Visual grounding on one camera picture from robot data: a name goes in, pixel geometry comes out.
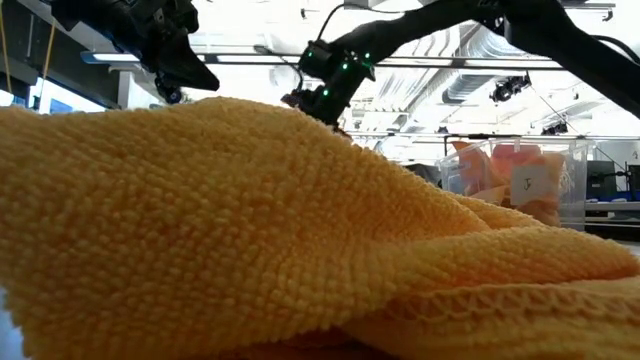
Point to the clear plastic bin with label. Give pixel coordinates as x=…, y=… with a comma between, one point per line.
x=575, y=175

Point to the black background monitor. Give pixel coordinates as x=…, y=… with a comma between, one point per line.
x=600, y=177

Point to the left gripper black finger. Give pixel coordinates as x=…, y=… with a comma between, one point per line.
x=187, y=65

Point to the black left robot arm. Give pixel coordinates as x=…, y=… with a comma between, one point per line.
x=80, y=10

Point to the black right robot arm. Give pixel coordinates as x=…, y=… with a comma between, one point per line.
x=560, y=40

